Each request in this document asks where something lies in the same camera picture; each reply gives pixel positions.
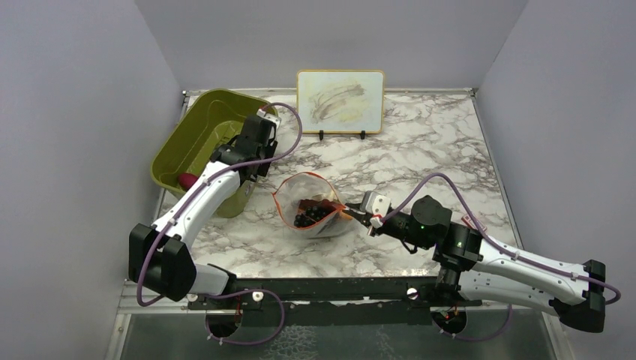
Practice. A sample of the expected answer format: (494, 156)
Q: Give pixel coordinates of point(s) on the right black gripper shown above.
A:
(362, 217)

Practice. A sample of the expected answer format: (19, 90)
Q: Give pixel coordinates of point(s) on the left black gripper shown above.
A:
(269, 148)

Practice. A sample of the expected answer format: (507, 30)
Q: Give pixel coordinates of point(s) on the black toy grape bunch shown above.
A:
(311, 211)

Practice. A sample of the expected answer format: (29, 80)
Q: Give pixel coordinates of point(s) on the clear zip bag orange zipper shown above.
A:
(309, 185)

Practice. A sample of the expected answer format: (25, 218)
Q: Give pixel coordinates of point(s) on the olive green plastic bin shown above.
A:
(210, 130)

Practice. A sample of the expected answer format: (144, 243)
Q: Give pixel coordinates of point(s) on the small magenta toy piece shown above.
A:
(187, 180)

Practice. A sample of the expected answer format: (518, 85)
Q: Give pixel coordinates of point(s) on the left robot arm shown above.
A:
(160, 254)

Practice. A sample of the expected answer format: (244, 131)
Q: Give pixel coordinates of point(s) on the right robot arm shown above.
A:
(473, 268)

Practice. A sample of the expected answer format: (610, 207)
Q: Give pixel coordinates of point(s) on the framed painting on stand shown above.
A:
(341, 101)

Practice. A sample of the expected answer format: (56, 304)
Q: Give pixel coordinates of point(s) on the small red white card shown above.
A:
(468, 221)

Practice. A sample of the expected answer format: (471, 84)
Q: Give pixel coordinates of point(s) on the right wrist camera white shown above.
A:
(375, 204)

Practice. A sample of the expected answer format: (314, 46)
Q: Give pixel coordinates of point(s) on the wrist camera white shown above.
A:
(375, 204)
(274, 119)

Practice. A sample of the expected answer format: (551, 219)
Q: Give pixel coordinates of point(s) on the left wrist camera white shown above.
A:
(274, 119)

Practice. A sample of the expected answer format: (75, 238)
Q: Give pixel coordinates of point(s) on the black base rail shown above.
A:
(331, 301)

